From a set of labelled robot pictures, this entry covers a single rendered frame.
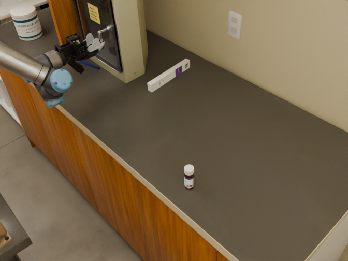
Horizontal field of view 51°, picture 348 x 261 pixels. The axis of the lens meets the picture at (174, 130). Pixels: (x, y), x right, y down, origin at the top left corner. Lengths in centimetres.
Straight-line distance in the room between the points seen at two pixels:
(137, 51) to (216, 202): 79
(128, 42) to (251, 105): 58
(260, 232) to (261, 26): 83
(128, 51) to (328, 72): 82
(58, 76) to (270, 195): 81
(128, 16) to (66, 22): 40
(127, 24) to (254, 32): 53
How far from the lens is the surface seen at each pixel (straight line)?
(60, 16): 186
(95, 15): 167
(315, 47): 149
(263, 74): 168
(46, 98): 146
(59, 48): 150
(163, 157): 134
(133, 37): 164
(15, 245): 125
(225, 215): 119
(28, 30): 218
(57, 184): 262
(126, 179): 153
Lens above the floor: 192
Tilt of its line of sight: 43 degrees down
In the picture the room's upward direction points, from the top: 3 degrees counter-clockwise
